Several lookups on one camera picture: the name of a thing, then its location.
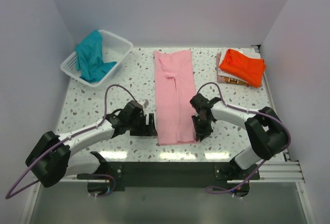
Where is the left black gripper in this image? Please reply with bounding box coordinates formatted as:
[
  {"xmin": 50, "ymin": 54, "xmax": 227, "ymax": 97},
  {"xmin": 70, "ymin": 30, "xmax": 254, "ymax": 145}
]
[{"xmin": 127, "ymin": 113, "xmax": 157, "ymax": 136}]

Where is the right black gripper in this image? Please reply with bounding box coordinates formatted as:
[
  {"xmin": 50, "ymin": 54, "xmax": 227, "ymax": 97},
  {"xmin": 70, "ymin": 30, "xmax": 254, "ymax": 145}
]
[{"xmin": 191, "ymin": 114, "xmax": 213, "ymax": 141}]

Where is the pink t-shirt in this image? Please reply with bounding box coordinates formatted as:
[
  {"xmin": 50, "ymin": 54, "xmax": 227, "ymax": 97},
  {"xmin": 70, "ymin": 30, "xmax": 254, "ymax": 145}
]
[{"xmin": 154, "ymin": 50, "xmax": 196, "ymax": 145}]

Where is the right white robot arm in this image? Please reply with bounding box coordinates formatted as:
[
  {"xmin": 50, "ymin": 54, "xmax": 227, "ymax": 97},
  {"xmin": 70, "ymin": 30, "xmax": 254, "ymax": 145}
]
[{"xmin": 190, "ymin": 93, "xmax": 291, "ymax": 179}]

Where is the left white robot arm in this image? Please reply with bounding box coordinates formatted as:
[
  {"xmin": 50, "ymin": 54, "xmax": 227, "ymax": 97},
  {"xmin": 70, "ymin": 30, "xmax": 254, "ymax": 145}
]
[{"xmin": 25, "ymin": 100, "xmax": 158, "ymax": 187}]

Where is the folded light pink garment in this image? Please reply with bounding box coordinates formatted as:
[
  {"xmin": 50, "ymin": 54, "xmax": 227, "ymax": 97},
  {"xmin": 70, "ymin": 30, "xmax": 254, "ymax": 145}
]
[{"xmin": 216, "ymin": 52, "xmax": 228, "ymax": 83}]

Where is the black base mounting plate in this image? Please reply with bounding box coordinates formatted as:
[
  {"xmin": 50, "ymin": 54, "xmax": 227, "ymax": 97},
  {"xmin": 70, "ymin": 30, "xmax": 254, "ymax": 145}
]
[{"xmin": 77, "ymin": 162, "xmax": 260, "ymax": 194}]

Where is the folded patterned orange garment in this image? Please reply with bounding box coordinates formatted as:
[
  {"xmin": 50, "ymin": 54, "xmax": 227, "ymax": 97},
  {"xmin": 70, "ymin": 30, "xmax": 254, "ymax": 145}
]
[{"xmin": 225, "ymin": 77, "xmax": 250, "ymax": 86}]

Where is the folded orange t-shirt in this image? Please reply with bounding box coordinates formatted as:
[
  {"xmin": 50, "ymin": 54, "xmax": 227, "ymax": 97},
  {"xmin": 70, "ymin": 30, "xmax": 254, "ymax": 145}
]
[{"xmin": 220, "ymin": 49, "xmax": 266, "ymax": 88}]

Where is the folded white t-shirt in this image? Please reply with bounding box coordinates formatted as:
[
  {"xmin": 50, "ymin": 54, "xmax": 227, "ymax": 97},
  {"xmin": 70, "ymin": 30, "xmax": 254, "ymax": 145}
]
[{"xmin": 219, "ymin": 47, "xmax": 261, "ymax": 81}]

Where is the white plastic basket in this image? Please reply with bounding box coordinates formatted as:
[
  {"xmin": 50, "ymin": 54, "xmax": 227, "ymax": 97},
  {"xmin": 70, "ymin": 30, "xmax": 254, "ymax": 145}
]
[{"xmin": 60, "ymin": 30, "xmax": 133, "ymax": 88}]

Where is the teal t-shirt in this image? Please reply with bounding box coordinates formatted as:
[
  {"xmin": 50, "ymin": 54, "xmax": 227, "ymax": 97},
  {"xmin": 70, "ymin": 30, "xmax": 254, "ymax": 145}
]
[{"xmin": 75, "ymin": 30, "xmax": 117, "ymax": 83}]

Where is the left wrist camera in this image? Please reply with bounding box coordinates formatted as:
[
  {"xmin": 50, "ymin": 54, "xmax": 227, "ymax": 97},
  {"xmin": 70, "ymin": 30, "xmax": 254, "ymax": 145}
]
[{"xmin": 132, "ymin": 99, "xmax": 149, "ymax": 109}]

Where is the aluminium frame rail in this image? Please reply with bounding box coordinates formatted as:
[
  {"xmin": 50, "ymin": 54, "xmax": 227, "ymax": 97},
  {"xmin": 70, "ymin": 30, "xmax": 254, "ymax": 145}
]
[{"xmin": 259, "ymin": 150, "xmax": 305, "ymax": 183}]

